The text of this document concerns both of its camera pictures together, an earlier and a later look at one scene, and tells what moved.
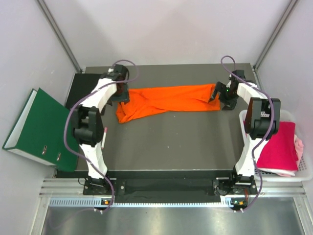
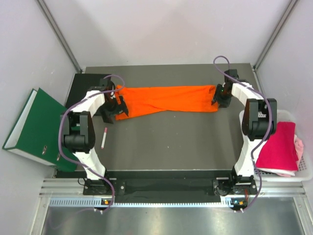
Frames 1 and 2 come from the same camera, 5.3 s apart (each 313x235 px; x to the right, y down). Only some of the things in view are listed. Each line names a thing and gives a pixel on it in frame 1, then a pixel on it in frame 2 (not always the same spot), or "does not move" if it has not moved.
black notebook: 82,84 does not move
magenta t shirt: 280,152 does not move
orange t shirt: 145,102 does not move
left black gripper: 124,97 to 106,115
